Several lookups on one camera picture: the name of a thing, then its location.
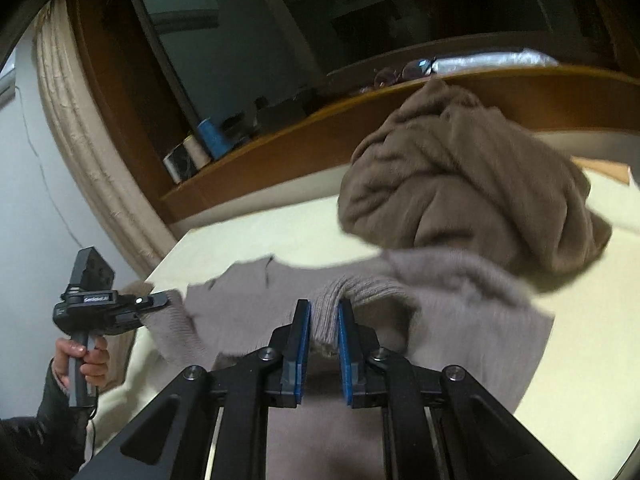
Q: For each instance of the black thread spool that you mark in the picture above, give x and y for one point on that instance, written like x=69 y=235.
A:
x=179 y=164

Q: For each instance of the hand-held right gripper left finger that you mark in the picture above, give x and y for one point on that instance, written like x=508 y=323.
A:
x=305 y=352

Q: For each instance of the beige curtain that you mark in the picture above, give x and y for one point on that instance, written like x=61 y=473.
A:
x=90 y=150

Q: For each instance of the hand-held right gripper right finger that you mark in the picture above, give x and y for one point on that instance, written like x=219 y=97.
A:
x=344 y=355

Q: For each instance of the silver packet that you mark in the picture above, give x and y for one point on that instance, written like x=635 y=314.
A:
x=492 y=61

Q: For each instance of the blue thread spool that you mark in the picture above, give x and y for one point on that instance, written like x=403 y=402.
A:
x=214 y=139

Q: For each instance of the person's left hand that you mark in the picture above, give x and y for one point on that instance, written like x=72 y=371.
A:
x=97 y=365

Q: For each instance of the black box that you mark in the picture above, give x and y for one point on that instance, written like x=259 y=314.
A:
x=281 y=117

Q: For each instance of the brown fleece sweater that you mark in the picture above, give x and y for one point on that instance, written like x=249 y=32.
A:
x=450 y=180

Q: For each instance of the cream thread spool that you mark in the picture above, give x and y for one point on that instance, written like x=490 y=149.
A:
x=196 y=151

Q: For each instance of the person's left forearm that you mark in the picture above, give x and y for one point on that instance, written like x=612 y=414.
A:
x=30 y=440

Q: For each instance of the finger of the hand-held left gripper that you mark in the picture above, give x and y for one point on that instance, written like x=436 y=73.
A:
x=155 y=301

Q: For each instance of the wooden window frame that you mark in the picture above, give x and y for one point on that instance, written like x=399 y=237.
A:
x=280 y=150

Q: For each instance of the eyeglasses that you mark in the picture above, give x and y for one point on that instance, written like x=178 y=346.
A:
x=402 y=72

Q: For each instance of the grey knit sweater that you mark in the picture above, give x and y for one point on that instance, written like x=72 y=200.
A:
x=465 y=305

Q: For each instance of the wooden bed frame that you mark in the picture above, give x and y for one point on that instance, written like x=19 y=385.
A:
x=602 y=169

